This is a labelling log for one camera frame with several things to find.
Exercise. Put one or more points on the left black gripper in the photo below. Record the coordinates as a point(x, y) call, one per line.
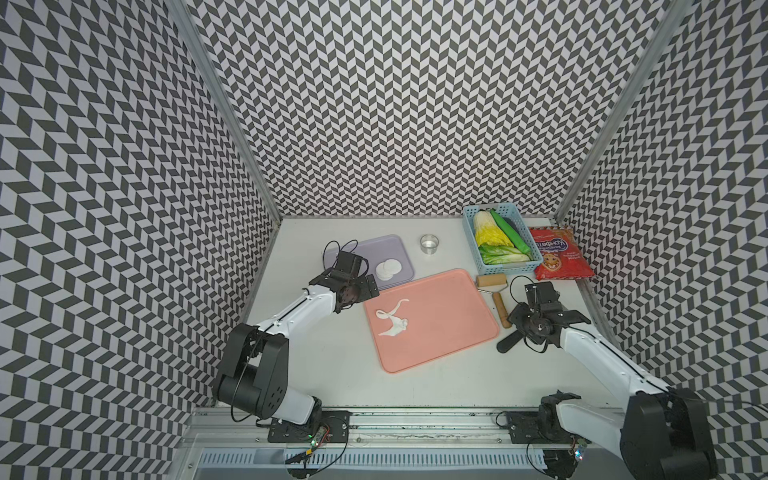
point(367, 288)

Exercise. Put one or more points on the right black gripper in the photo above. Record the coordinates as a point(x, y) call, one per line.
point(515, 317)

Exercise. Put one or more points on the cut round dough wrapper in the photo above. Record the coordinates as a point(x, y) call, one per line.
point(388, 269)

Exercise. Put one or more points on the black handled scraper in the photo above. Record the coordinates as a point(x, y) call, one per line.
point(507, 343)

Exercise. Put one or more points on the wooden dough roller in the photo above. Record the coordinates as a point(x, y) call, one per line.
point(494, 284)

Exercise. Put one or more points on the white dough scrap strip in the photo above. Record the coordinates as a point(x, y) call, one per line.
point(398, 325)

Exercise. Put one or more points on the pink tray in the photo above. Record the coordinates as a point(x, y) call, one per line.
point(445, 312)

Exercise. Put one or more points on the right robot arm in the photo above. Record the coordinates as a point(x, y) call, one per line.
point(657, 430)

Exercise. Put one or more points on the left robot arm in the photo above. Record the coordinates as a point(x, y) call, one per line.
point(253, 373)

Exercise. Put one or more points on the lavender tray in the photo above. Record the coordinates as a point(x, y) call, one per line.
point(375, 251)

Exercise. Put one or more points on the red snack bag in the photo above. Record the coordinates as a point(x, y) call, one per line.
point(562, 259)

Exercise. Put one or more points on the green cucumber toy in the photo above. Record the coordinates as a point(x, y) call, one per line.
point(511, 233)

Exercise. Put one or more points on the green lettuce leaf toy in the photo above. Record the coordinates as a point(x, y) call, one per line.
point(501, 255)

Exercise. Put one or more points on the yellow napa cabbage toy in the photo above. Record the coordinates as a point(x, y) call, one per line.
point(487, 232)

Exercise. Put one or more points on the light blue plastic basket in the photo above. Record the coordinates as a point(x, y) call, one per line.
point(508, 211)

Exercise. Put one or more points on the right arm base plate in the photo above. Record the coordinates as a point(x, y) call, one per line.
point(525, 426)

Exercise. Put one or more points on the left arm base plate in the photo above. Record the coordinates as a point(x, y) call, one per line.
point(337, 422)

